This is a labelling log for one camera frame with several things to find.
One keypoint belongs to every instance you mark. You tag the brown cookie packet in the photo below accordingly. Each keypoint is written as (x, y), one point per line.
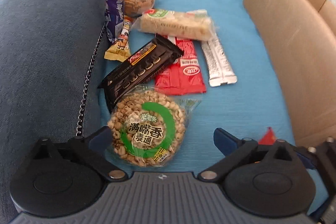
(135, 8)

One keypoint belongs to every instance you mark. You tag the purple snack packet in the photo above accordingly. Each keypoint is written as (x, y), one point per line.
(114, 14)

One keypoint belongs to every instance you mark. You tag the open cardboard box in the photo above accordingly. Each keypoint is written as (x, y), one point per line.
(299, 36)

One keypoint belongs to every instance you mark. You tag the round puffed grain cake packet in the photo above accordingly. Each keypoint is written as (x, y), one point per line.
(148, 126)

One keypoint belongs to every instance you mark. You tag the yellow candy wrapper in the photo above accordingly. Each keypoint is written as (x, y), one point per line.
(120, 50)

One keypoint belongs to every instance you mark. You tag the white rice cracker packet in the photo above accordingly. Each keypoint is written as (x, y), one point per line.
(193, 25)

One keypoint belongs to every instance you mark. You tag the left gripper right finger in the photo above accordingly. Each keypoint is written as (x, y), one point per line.
(236, 153)

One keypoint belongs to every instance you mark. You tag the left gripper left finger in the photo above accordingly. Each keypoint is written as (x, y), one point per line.
(90, 151)

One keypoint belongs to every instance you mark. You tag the small red candy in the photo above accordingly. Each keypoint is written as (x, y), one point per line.
(268, 138)

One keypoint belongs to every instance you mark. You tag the silver stick sachet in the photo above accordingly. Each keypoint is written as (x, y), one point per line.
(220, 70)

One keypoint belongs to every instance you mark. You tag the blue fan-pattern sofa cover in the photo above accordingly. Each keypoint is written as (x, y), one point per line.
(241, 91)

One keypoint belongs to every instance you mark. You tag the red snack sachet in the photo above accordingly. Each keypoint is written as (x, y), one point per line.
(184, 75)

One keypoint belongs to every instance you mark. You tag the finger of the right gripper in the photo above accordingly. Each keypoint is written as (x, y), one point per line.
(308, 159)

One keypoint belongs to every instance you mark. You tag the black biscuit packet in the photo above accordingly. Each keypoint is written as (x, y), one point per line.
(141, 67)

